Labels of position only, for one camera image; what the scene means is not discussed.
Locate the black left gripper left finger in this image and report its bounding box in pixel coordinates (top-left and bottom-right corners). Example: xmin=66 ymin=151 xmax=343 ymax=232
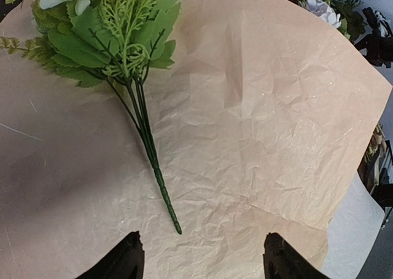
xmin=77 ymin=231 xmax=145 ymax=279

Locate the beige ribbon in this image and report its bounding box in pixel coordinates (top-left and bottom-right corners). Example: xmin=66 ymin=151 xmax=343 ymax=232
xmin=364 ymin=124 xmax=387 ymax=163

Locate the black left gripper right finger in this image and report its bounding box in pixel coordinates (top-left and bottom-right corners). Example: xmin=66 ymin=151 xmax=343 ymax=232
xmin=263 ymin=232 xmax=327 ymax=279

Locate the peach wrapping paper sheet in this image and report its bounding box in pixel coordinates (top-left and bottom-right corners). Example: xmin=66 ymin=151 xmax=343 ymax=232
xmin=1 ymin=0 xmax=392 ymax=278

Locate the white hydrangea green leaf bunch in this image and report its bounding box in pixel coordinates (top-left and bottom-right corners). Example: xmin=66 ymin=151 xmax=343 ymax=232
xmin=1 ymin=0 xmax=182 ymax=232

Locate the pile of fake flowers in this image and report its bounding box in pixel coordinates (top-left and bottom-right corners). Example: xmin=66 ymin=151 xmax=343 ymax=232
xmin=288 ymin=0 xmax=366 ymax=42

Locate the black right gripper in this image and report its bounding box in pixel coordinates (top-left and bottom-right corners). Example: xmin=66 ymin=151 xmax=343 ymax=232
xmin=354 ymin=7 xmax=392 ymax=69

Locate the stack of pastel paper sheets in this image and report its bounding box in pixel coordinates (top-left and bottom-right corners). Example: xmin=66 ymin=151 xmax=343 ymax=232
xmin=321 ymin=173 xmax=384 ymax=278

